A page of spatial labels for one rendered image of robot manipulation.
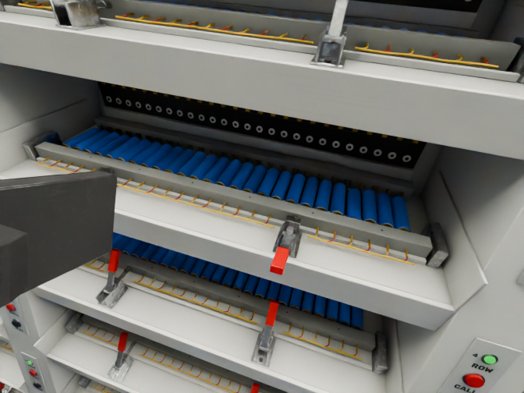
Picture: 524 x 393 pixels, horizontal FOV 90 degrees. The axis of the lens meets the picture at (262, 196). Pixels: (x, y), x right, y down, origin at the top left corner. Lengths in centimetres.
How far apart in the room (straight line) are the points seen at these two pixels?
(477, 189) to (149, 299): 49
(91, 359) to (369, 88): 68
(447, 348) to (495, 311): 7
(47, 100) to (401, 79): 50
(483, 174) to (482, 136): 9
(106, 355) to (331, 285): 52
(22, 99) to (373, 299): 55
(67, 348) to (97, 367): 8
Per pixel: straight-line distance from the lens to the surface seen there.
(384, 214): 37
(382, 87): 25
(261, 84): 26
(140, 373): 67
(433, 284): 35
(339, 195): 37
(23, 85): 54
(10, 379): 101
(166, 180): 38
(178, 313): 49
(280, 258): 25
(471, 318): 35
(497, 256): 32
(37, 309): 68
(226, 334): 46
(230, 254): 32
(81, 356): 73
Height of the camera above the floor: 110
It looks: 24 degrees down
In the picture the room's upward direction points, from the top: 9 degrees clockwise
